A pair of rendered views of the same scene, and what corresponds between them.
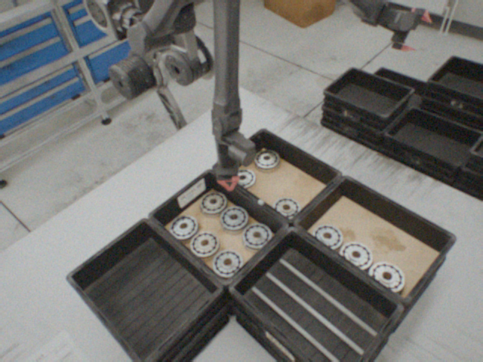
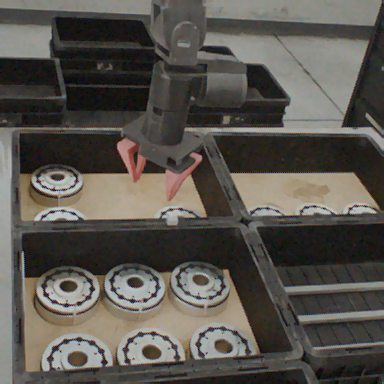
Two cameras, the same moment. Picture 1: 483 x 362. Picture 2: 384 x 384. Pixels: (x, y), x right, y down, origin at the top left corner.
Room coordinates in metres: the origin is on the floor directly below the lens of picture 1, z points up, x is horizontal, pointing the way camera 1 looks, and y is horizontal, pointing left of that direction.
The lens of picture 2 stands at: (0.53, 0.76, 1.64)
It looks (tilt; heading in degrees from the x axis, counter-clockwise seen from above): 32 degrees down; 294
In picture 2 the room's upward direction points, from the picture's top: 10 degrees clockwise
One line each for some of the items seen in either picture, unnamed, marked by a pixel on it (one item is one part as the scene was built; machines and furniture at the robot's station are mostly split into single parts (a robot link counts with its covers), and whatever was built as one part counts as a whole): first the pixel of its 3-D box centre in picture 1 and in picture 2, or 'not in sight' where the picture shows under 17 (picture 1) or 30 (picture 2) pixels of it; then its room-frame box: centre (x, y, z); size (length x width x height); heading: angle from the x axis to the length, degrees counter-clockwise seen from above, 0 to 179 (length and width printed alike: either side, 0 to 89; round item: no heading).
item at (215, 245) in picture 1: (204, 243); (151, 355); (0.78, 0.16, 0.86); 0.10 x 0.10 x 0.01
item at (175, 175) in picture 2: (229, 177); (167, 170); (0.86, 0.05, 1.10); 0.07 x 0.07 x 0.09; 86
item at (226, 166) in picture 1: (226, 157); (164, 123); (0.87, 0.05, 1.17); 0.10 x 0.07 x 0.07; 176
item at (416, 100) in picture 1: (393, 102); not in sight; (2.15, -1.02, 0.26); 0.40 x 0.30 x 0.23; 44
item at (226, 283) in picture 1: (216, 222); (148, 293); (0.82, 0.11, 0.92); 0.40 x 0.30 x 0.02; 42
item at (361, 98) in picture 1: (361, 121); (2, 133); (1.87, -0.73, 0.37); 0.40 x 0.30 x 0.45; 43
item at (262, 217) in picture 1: (219, 230); (144, 317); (0.82, 0.11, 0.87); 0.40 x 0.30 x 0.11; 42
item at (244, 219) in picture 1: (234, 218); (134, 285); (0.88, 0.06, 0.86); 0.10 x 0.10 x 0.01
